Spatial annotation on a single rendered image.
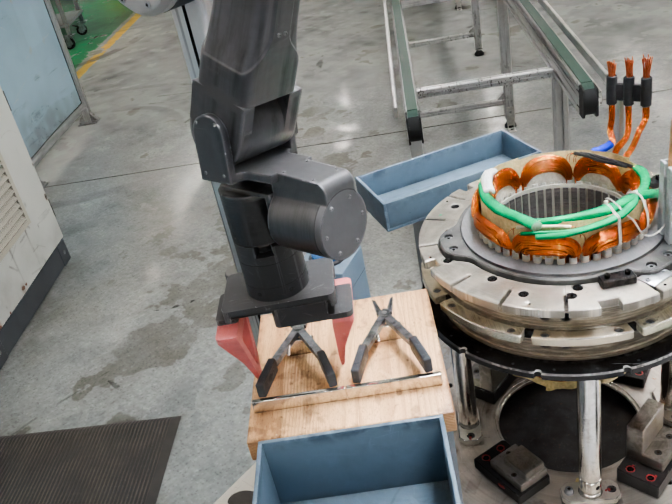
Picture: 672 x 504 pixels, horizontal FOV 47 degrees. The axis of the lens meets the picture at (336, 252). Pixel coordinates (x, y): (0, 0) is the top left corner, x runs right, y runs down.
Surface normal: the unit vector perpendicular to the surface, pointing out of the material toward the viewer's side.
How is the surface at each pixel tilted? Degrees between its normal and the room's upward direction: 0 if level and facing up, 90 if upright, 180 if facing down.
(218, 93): 84
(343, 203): 89
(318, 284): 1
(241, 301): 1
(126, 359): 0
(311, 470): 90
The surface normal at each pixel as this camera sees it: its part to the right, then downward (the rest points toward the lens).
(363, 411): -0.18, -0.84
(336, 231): 0.76, 0.19
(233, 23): -0.57, 0.33
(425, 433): 0.02, 0.51
